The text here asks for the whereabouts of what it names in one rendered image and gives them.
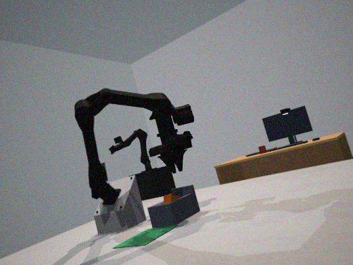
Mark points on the orange l-shaped part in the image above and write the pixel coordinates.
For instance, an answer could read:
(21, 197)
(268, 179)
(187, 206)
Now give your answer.
(170, 198)

